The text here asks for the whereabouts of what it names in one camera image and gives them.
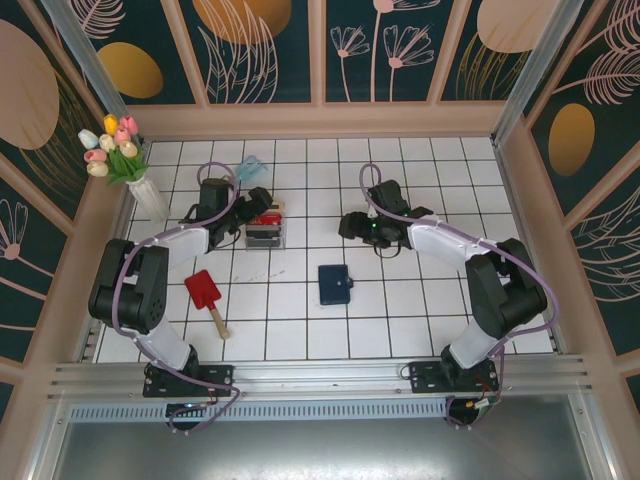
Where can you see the red VIP card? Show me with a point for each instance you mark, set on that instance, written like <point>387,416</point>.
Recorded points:
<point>267,219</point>

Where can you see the gold card with black stripe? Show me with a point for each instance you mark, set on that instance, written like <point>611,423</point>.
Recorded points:
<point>278,206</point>

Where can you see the clear acrylic card box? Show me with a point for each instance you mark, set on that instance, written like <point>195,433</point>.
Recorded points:
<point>266,244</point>

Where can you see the navy leather card holder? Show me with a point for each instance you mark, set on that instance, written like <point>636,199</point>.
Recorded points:
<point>332,285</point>

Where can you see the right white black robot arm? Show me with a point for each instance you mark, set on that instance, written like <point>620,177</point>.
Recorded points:
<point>505,290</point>

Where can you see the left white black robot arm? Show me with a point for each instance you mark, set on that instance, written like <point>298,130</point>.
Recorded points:
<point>125,280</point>

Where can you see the stack of black cards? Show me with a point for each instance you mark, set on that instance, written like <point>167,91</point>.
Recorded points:
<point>265,233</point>

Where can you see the red toy shovel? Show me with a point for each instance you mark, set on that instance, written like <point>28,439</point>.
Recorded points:
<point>202,290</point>

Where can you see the white ribbed vase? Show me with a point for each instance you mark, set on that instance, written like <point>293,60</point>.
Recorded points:
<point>149,200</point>

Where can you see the artificial tulip bouquet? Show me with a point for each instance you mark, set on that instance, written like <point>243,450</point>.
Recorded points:
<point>117,150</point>

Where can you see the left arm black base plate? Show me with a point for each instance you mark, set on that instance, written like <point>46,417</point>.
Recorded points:
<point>220,375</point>

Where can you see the aluminium mounting rail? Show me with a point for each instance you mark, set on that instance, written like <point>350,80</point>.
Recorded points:
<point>325,375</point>

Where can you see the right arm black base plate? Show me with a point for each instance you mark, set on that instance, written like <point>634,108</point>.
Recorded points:
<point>425,377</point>

